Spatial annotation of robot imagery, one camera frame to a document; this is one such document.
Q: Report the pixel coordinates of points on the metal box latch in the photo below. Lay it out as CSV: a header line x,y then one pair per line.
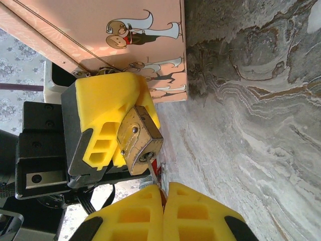
x,y
107,70

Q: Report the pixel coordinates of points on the brass padlock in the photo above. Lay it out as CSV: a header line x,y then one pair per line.
x,y
140,140

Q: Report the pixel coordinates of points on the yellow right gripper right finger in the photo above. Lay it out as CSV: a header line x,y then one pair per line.
x,y
200,216

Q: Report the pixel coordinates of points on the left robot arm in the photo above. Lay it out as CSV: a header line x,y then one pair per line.
x,y
6,153

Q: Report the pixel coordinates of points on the pink cartoon couple box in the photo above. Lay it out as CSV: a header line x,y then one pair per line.
x,y
75,25

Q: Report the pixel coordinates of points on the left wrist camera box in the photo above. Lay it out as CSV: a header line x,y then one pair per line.
x,y
47,94

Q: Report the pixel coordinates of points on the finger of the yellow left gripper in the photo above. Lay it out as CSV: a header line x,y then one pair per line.
x,y
149,100
100,100

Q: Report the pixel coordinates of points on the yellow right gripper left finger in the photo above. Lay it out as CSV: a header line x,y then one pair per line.
x,y
130,216

